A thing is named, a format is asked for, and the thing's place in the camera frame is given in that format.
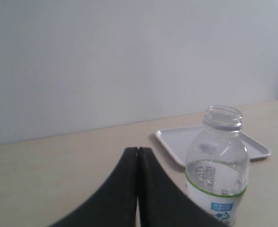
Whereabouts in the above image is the white plastic tray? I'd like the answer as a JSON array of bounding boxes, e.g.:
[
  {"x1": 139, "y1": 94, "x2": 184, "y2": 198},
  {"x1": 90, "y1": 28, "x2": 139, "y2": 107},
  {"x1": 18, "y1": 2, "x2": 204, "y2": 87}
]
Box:
[{"x1": 155, "y1": 124, "x2": 272, "y2": 169}]

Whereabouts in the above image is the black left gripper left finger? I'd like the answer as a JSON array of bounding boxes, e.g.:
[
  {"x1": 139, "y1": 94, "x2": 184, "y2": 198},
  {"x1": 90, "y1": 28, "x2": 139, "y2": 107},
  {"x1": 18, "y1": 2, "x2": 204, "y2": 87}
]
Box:
[{"x1": 52, "y1": 147, "x2": 139, "y2": 227}]

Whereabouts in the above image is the clear plastic drink bottle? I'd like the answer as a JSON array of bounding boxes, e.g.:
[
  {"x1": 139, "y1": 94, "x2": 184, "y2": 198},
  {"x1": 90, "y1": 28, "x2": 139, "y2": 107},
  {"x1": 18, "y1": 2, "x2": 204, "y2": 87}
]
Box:
[{"x1": 185, "y1": 105, "x2": 250, "y2": 227}]

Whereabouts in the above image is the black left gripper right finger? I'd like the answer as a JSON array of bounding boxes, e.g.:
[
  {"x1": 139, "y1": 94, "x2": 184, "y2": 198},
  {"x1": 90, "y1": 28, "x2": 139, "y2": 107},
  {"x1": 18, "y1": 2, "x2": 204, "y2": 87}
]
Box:
[{"x1": 138, "y1": 148, "x2": 226, "y2": 227}]

